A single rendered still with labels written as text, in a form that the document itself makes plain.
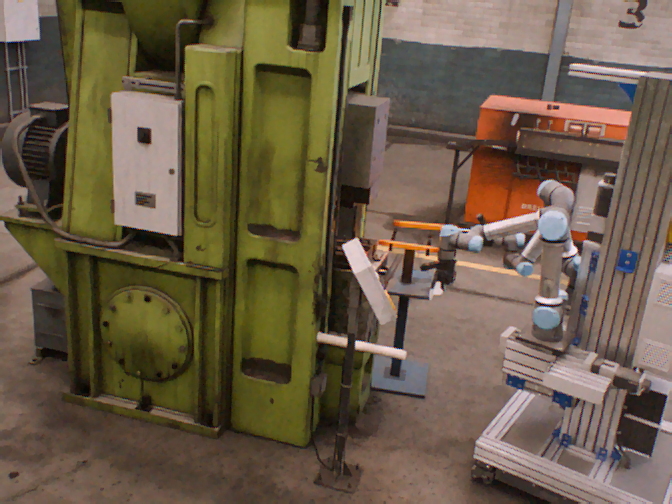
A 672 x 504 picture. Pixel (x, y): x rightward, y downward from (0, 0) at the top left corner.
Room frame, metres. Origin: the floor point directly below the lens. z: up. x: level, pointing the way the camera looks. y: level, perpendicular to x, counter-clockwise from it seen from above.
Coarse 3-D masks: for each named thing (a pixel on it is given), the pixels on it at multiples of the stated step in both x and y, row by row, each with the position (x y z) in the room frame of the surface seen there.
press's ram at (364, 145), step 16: (352, 96) 3.66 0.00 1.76; (368, 96) 3.71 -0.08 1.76; (352, 112) 3.45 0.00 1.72; (368, 112) 3.43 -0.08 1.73; (384, 112) 3.61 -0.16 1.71; (352, 128) 3.45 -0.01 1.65; (368, 128) 3.43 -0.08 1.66; (384, 128) 3.65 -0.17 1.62; (352, 144) 3.45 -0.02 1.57; (368, 144) 3.43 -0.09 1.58; (384, 144) 3.69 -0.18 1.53; (352, 160) 3.45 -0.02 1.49; (368, 160) 3.43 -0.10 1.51; (352, 176) 3.45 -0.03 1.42; (368, 176) 3.43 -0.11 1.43
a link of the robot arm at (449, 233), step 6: (444, 228) 3.17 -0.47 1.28; (450, 228) 3.16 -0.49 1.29; (456, 228) 3.17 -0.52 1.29; (444, 234) 3.16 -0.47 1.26; (450, 234) 3.15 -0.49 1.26; (456, 234) 3.15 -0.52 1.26; (444, 240) 3.16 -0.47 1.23; (450, 240) 3.14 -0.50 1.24; (444, 246) 3.15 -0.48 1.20; (450, 246) 3.15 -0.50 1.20
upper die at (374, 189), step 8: (376, 184) 3.60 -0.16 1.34; (344, 192) 3.51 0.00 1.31; (352, 192) 3.50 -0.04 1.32; (360, 192) 3.49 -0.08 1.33; (368, 192) 3.48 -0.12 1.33; (376, 192) 3.62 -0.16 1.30; (344, 200) 3.50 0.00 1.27; (352, 200) 3.49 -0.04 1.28; (360, 200) 3.48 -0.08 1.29; (368, 200) 3.47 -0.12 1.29
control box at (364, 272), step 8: (352, 240) 3.16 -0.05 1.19; (344, 248) 3.12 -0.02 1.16; (352, 248) 3.08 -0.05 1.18; (360, 248) 3.05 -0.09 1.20; (352, 256) 3.00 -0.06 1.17; (360, 256) 2.97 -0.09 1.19; (352, 264) 2.92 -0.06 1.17; (360, 264) 2.89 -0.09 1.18; (368, 264) 2.86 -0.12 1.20; (360, 272) 2.83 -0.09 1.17; (368, 272) 2.84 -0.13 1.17; (360, 280) 2.83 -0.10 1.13; (368, 280) 2.84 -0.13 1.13; (376, 280) 2.85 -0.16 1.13; (368, 288) 2.84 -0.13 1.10; (376, 288) 2.85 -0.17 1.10; (368, 296) 2.84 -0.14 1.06; (376, 296) 2.85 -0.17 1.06; (384, 296) 2.85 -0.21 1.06; (376, 304) 2.85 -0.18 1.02; (384, 304) 2.86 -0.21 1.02; (376, 312) 2.85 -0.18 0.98; (384, 312) 2.86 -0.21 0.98; (392, 312) 2.86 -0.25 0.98; (384, 320) 2.86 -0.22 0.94
